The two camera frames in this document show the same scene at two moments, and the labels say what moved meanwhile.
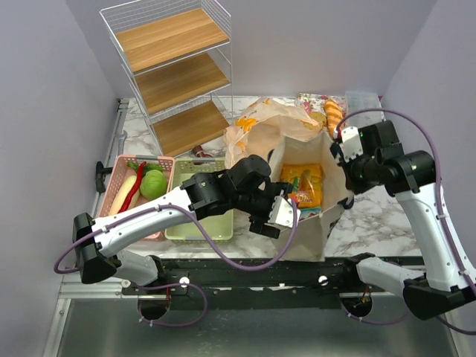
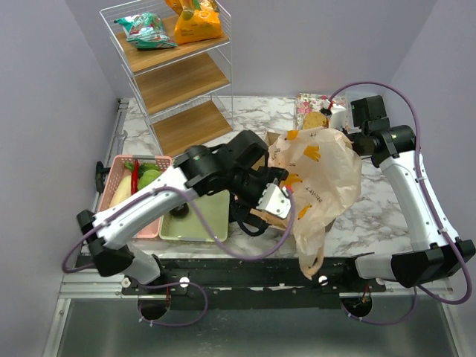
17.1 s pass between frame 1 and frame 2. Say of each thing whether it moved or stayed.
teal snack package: moved
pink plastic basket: stayed
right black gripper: moved
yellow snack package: moved
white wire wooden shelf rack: stayed
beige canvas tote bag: moved
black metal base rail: stayed
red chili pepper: moved
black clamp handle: stayed
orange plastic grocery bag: moved
